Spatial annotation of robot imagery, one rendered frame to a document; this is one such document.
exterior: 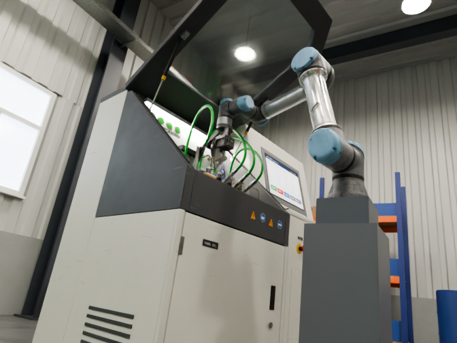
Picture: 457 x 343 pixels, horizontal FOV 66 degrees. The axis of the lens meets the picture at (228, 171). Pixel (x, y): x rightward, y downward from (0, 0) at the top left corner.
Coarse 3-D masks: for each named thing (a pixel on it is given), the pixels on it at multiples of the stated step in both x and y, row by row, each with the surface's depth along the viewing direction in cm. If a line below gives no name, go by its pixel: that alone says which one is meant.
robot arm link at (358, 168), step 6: (354, 144) 132; (354, 150) 128; (360, 150) 132; (354, 156) 127; (360, 156) 131; (354, 162) 127; (360, 162) 130; (348, 168) 127; (354, 168) 128; (360, 168) 129; (336, 174) 131; (360, 174) 129
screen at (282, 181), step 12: (264, 156) 220; (264, 168) 214; (276, 168) 227; (288, 168) 242; (276, 180) 221; (288, 180) 234; (300, 180) 249; (276, 192) 215; (288, 192) 228; (300, 192) 242; (288, 204) 222; (300, 204) 235
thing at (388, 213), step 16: (400, 176) 622; (320, 192) 683; (400, 192) 608; (384, 208) 629; (400, 208) 599; (384, 224) 657; (400, 224) 590; (400, 240) 581; (400, 256) 573; (400, 272) 565; (400, 288) 557; (400, 336) 554
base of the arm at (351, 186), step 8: (336, 176) 131; (344, 176) 128; (352, 176) 127; (360, 176) 128; (336, 184) 129; (344, 184) 126; (352, 184) 126; (360, 184) 127; (328, 192) 132; (336, 192) 126; (344, 192) 124; (352, 192) 124; (360, 192) 125
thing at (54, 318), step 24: (120, 96) 184; (96, 120) 194; (96, 144) 183; (96, 168) 174; (96, 192) 165; (72, 216) 173; (72, 240) 164; (72, 264) 157; (48, 288) 164; (72, 288) 150; (48, 312) 156; (48, 336) 149
